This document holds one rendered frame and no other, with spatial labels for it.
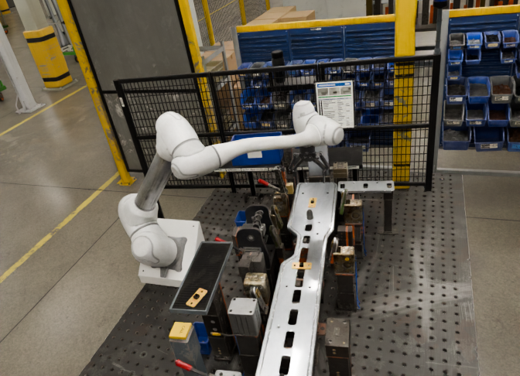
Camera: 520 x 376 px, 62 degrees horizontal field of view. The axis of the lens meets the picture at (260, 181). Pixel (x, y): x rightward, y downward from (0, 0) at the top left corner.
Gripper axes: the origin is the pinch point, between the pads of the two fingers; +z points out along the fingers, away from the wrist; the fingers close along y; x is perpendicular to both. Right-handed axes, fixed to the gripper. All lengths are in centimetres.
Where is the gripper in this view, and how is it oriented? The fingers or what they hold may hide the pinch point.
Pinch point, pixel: (310, 179)
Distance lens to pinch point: 218.4
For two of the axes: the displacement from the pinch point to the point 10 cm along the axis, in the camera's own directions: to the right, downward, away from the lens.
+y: 9.7, -0.2, -2.4
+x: 2.0, -5.4, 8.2
